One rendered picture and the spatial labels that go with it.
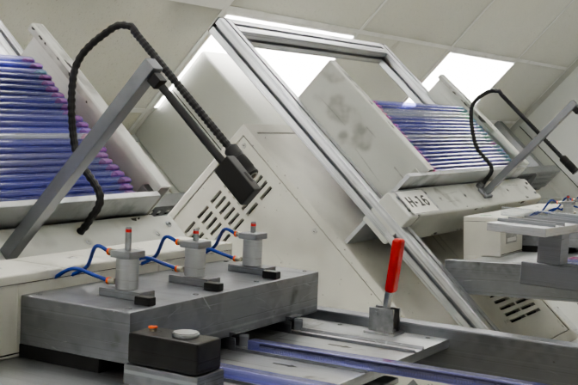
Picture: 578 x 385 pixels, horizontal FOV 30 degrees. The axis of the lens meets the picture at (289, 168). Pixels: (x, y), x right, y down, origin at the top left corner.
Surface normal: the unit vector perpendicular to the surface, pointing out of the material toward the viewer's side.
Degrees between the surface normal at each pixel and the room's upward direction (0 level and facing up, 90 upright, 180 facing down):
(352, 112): 90
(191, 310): 137
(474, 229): 90
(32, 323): 90
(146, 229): 90
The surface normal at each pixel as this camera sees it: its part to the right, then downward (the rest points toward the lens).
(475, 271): -0.51, 0.03
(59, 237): 0.61, -0.69
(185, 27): 0.60, 0.72
